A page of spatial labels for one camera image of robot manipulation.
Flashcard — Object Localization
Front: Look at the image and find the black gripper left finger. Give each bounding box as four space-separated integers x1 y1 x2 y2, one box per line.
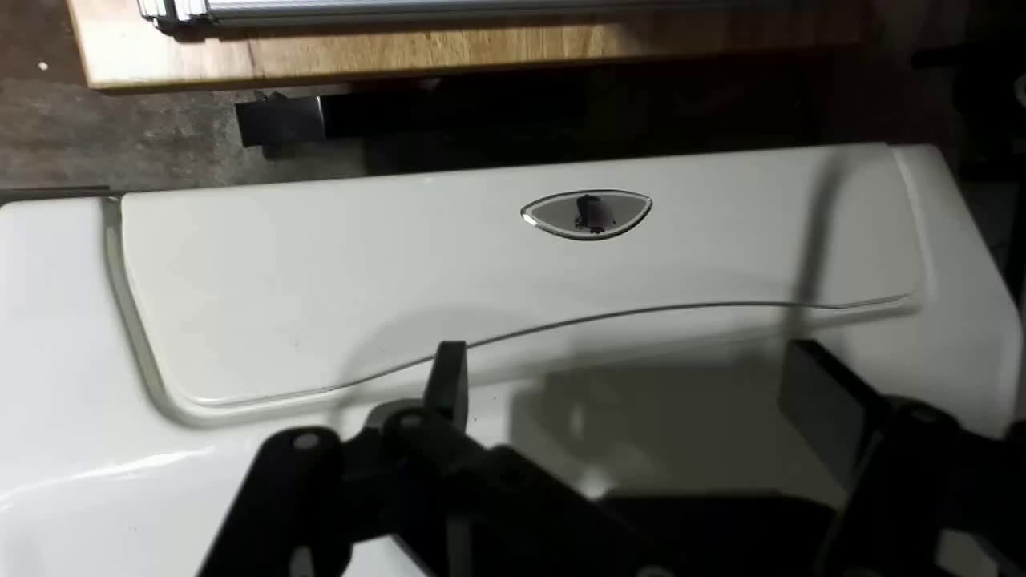
195 336 516 577

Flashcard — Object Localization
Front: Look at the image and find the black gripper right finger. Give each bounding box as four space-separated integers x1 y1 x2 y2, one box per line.
780 341 1026 577

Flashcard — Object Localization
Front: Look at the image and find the white washing machine lid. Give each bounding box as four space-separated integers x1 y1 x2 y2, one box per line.
104 143 927 425

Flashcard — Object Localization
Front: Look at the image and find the white washing machine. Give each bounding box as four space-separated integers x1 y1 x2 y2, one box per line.
0 143 1023 577

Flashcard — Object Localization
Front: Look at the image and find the wooden board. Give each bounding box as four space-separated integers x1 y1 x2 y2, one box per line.
65 0 868 93

